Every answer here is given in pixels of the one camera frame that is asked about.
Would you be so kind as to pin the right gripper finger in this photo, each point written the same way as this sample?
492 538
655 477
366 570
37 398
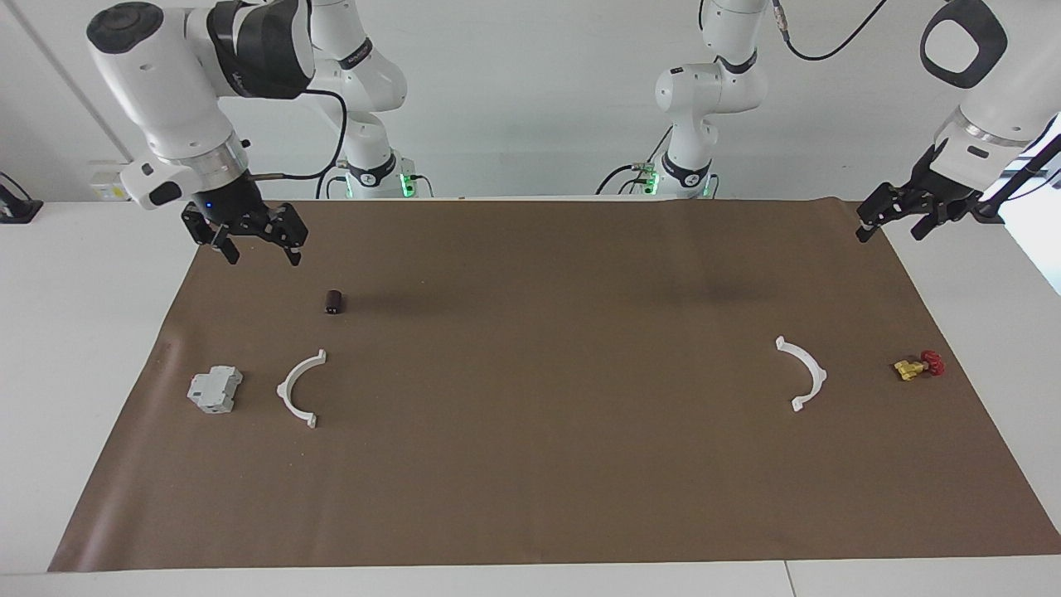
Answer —
286 225
203 228

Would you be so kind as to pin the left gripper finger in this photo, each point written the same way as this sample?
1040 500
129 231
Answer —
883 203
937 211

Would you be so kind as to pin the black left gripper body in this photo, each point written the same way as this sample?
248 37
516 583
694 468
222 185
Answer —
941 184

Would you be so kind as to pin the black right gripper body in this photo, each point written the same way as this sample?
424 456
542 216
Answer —
228 199

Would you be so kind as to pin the black stand arm with base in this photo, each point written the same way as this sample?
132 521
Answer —
1024 172

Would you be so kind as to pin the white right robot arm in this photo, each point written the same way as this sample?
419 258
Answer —
157 83

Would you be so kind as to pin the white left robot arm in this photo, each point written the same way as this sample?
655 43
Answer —
1007 91

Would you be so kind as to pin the small dark cylinder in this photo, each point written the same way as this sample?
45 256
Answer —
334 302

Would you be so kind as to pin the bright window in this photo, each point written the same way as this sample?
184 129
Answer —
1040 249

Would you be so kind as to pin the grey circuit breaker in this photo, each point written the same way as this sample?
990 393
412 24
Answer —
214 390

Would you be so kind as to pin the black table clamp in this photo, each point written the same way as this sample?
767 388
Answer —
18 209

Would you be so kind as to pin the brown paper table mat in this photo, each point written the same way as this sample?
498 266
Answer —
530 464

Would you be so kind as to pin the white wall socket strip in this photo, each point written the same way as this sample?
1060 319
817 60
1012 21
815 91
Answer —
108 184

